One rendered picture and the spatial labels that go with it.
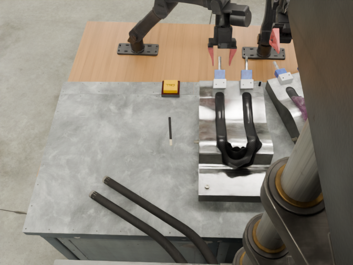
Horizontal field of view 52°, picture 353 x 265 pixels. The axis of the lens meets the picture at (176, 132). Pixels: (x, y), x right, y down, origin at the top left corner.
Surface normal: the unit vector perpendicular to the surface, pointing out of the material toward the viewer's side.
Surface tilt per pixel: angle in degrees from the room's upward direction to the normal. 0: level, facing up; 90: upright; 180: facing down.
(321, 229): 0
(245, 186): 0
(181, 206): 0
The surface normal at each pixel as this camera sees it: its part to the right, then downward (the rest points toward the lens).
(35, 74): -0.04, -0.54
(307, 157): -0.78, 0.54
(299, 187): -0.57, 0.70
